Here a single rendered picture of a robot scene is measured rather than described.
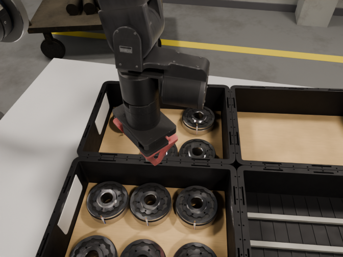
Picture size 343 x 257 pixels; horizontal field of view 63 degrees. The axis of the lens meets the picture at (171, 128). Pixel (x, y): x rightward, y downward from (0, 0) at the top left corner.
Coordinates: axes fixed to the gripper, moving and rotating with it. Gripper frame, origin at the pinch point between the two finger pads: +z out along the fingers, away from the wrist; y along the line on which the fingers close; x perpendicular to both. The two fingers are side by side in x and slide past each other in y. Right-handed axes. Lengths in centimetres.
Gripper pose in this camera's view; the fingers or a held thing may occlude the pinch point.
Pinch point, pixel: (147, 150)
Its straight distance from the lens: 54.0
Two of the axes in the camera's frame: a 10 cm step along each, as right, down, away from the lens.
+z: 0.0, 6.6, 7.5
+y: -6.3, -5.9, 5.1
